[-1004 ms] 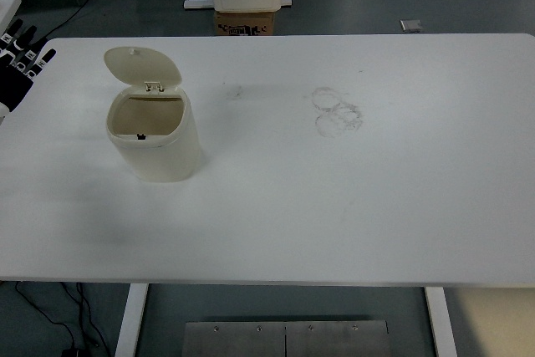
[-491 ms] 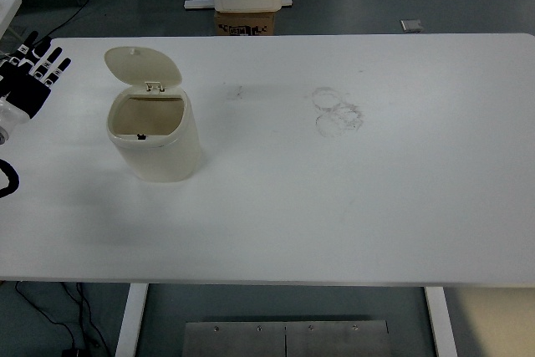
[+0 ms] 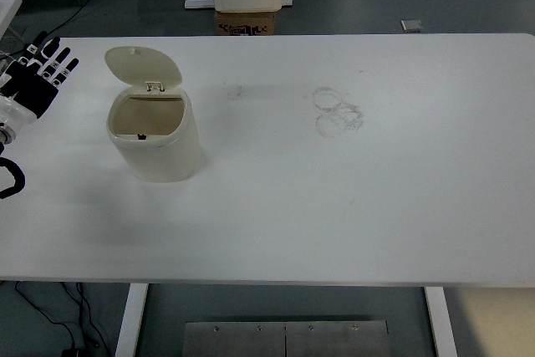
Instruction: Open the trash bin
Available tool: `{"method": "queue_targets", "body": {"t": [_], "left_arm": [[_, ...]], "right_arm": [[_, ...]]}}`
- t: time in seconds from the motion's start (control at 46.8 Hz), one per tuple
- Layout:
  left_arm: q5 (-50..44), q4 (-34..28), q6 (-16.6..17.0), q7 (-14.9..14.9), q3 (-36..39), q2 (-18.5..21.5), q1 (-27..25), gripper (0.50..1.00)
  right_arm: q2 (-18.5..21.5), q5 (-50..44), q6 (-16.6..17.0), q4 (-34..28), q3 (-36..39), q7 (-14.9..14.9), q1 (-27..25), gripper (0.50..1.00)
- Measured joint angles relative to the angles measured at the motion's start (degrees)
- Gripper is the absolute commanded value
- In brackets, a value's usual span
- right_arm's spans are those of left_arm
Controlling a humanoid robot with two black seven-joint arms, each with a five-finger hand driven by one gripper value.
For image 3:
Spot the white side table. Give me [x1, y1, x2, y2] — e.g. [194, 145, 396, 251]
[0, 0, 23, 38]

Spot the grey metal plate with screws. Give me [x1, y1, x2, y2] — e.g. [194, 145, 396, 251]
[185, 320, 390, 357]

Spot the thin black floor cable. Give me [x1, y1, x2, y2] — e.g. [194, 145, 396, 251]
[14, 281, 110, 357]

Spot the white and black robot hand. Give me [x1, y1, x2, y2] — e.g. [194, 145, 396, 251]
[0, 31, 80, 135]

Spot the white table leg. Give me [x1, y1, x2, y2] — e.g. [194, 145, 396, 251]
[424, 287, 459, 357]
[115, 283, 150, 357]

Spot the cream plastic trash bin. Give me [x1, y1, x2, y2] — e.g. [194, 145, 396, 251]
[104, 45, 201, 183]

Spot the white table foot bar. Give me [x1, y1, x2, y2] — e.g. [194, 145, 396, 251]
[183, 0, 294, 10]

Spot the brown cardboard box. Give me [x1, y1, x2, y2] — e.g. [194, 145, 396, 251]
[214, 9, 277, 36]

